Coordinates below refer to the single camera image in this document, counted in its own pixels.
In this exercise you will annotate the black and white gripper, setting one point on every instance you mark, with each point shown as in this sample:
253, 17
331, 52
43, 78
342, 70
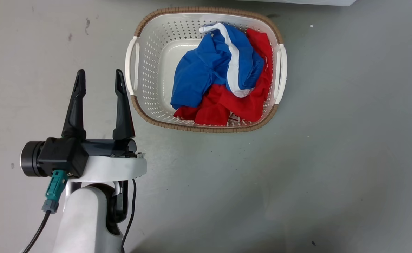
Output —
86, 158

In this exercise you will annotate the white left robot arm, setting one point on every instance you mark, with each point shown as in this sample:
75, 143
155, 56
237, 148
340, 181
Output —
86, 221

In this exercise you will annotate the white plastic laundry basket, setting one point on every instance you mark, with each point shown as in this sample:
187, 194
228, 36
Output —
156, 80

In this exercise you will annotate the blue and white garment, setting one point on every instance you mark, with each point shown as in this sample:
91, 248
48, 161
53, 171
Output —
206, 66

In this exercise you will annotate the red garment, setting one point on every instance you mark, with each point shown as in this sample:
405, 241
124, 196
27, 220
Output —
227, 105

